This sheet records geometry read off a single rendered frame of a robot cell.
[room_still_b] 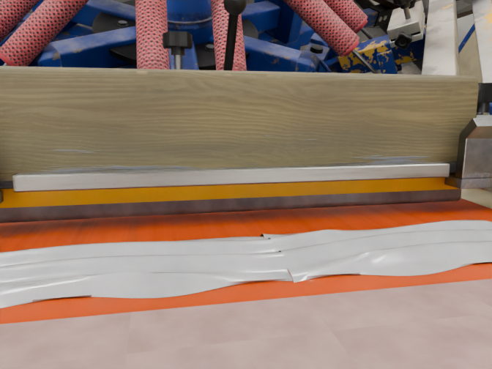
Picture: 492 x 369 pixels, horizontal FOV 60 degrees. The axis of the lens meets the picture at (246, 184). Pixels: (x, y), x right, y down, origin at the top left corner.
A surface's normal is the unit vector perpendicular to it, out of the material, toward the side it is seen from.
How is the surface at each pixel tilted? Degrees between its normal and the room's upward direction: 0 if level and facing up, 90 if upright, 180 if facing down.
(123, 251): 4
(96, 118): 56
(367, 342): 32
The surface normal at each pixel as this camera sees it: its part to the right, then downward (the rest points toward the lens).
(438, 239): 0.07, -0.78
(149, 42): 0.04, -0.27
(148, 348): 0.00, -0.98
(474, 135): 0.15, 0.83
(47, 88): 0.21, 0.16
